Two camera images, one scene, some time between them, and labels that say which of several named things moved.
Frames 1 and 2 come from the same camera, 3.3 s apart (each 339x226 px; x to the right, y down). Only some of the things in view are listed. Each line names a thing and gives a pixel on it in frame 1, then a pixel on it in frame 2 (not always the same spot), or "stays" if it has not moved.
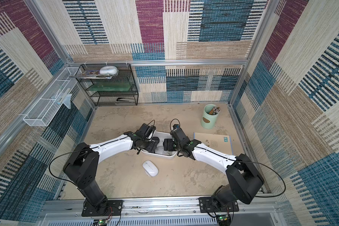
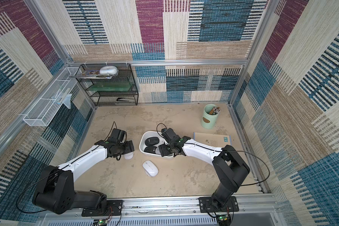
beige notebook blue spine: [221, 142] stays
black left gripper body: [148, 145] → [124, 148]
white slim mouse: [150, 168] stays
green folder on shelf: [109, 86] stays
